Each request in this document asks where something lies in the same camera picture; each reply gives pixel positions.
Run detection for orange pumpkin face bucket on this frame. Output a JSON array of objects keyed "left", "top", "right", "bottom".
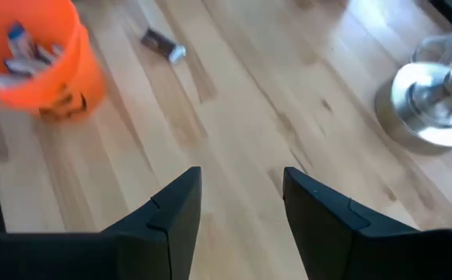
[{"left": 0, "top": 0, "right": 108, "bottom": 122}]

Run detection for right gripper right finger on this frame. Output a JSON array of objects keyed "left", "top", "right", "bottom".
[{"left": 282, "top": 166, "right": 421, "bottom": 280}]

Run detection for brown Hershey's chocolate bar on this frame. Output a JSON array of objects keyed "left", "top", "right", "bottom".
[{"left": 139, "top": 26, "right": 188, "bottom": 65}]

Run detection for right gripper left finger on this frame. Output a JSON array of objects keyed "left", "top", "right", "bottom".
[{"left": 100, "top": 166, "right": 203, "bottom": 280}]

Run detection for silver lamp with white shade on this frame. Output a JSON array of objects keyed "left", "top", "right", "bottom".
[{"left": 374, "top": 0, "right": 452, "bottom": 152}]

